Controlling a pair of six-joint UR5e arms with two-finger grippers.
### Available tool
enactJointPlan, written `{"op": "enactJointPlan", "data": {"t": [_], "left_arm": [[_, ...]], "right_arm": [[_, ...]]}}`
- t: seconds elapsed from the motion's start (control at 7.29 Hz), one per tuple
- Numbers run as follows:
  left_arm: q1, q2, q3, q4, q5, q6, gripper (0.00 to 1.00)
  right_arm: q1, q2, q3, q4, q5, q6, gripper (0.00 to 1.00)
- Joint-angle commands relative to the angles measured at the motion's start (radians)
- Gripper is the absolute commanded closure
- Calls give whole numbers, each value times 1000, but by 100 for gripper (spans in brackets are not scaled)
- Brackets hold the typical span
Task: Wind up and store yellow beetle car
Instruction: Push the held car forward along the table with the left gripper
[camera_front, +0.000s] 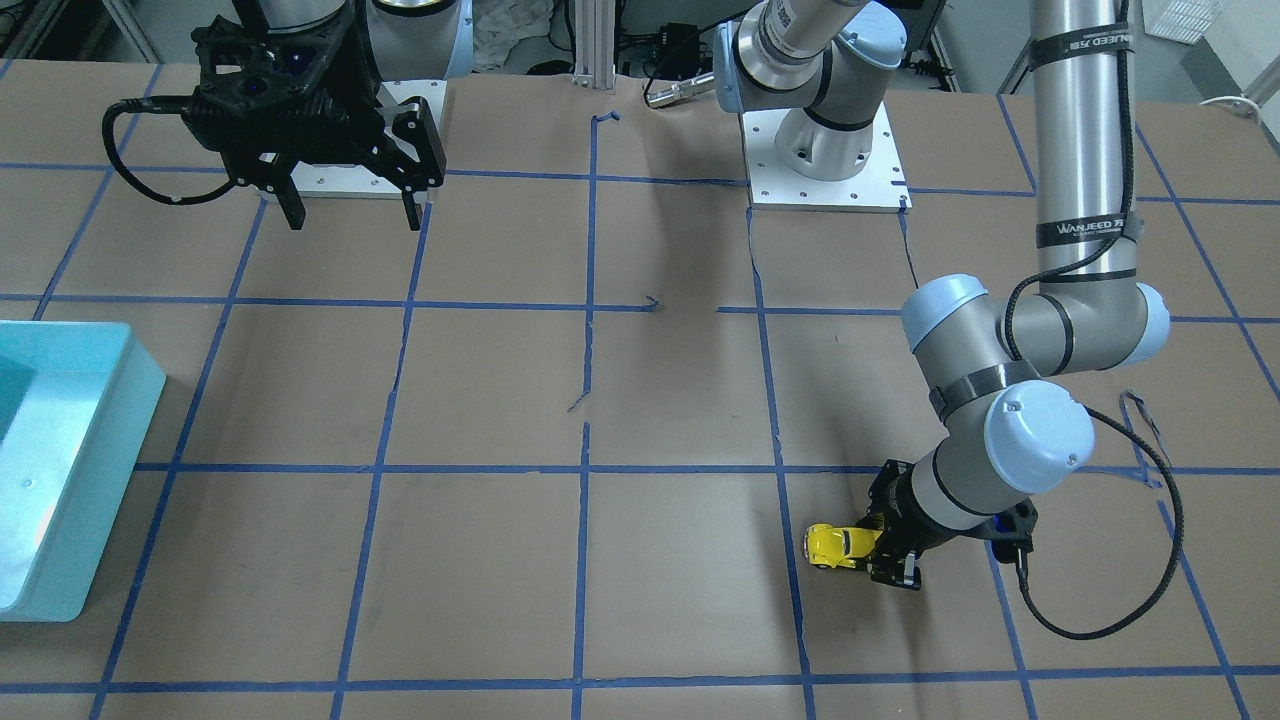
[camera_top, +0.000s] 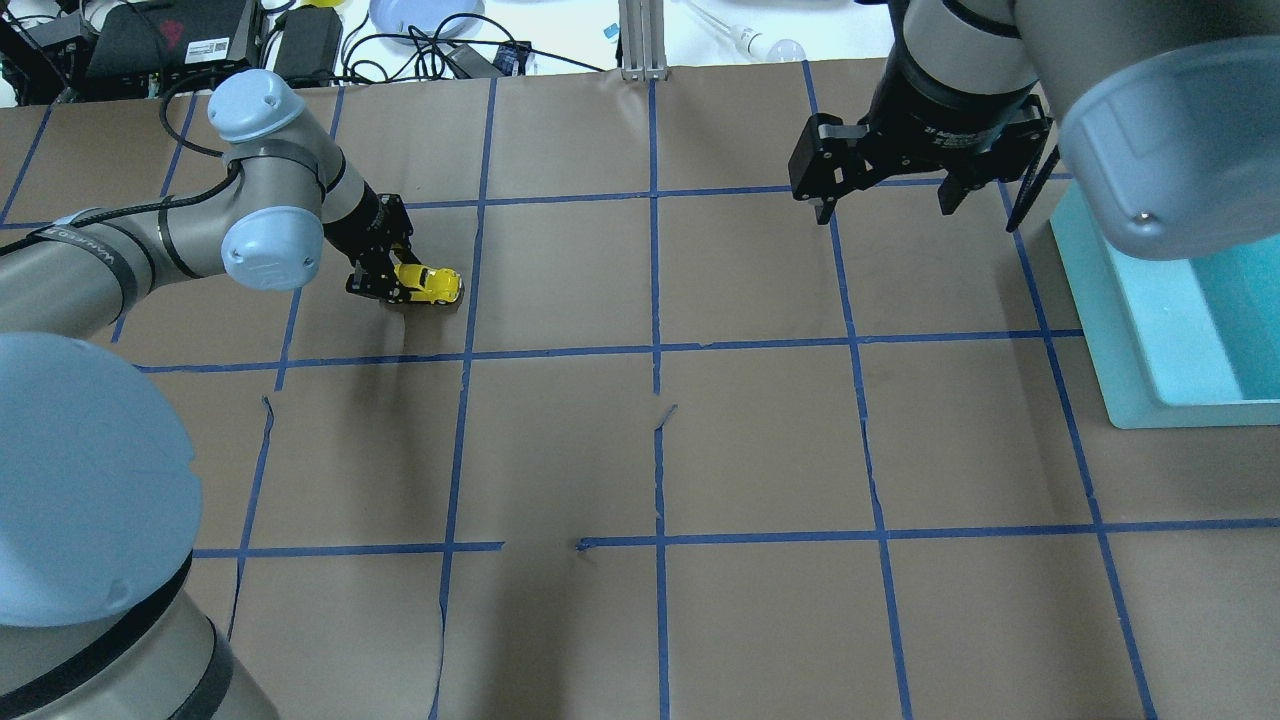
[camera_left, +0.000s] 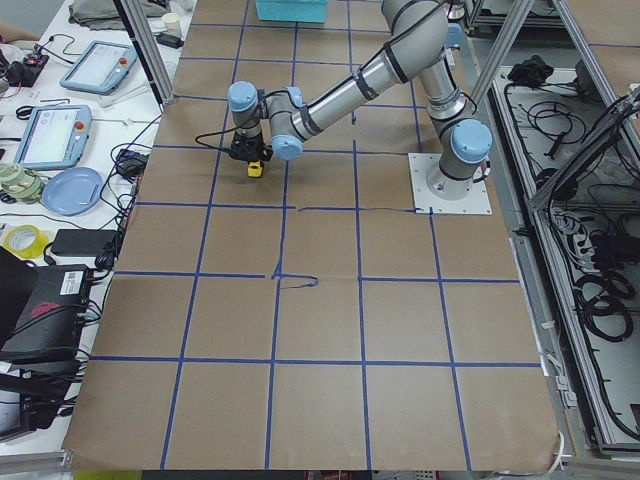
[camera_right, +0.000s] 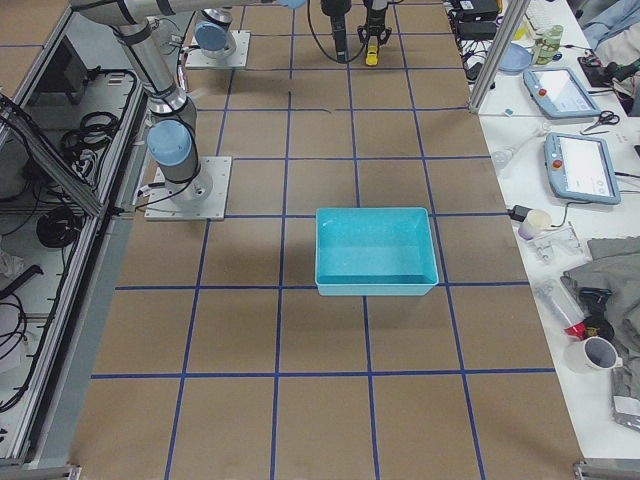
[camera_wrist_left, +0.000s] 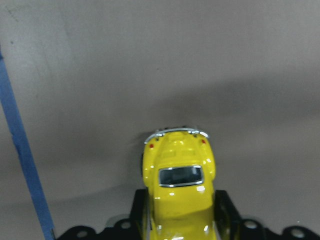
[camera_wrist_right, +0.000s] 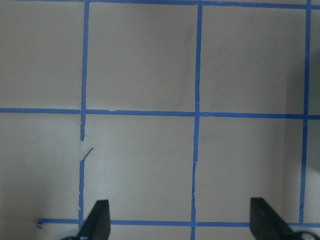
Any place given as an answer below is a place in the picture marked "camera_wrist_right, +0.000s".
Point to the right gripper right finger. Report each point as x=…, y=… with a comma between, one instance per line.
x=266, y=224

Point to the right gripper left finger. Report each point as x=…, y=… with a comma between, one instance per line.
x=97, y=226

